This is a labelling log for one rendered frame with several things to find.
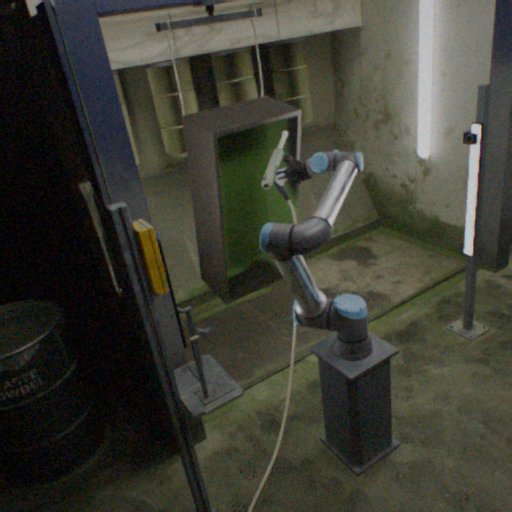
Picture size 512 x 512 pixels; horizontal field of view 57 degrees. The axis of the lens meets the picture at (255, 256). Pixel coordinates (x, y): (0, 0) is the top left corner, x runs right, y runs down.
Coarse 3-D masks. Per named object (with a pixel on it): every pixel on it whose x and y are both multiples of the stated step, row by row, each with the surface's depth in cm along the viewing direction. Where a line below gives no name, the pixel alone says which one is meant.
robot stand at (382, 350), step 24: (336, 360) 221; (360, 360) 219; (384, 360) 218; (336, 384) 225; (360, 384) 216; (384, 384) 226; (336, 408) 233; (360, 408) 222; (384, 408) 233; (336, 432) 243; (360, 432) 228; (384, 432) 240; (360, 456) 236; (384, 456) 245
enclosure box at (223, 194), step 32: (192, 128) 264; (224, 128) 251; (256, 128) 304; (288, 128) 289; (192, 160) 279; (224, 160) 301; (256, 160) 316; (192, 192) 296; (224, 192) 314; (256, 192) 330; (288, 192) 314; (224, 224) 327; (256, 224) 345; (224, 256) 293; (256, 256) 360; (224, 288) 308; (256, 288) 327
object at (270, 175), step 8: (280, 144) 255; (280, 152) 249; (272, 160) 244; (280, 160) 248; (272, 168) 239; (264, 176) 233; (272, 176) 236; (264, 184) 232; (272, 184) 234; (280, 192) 247
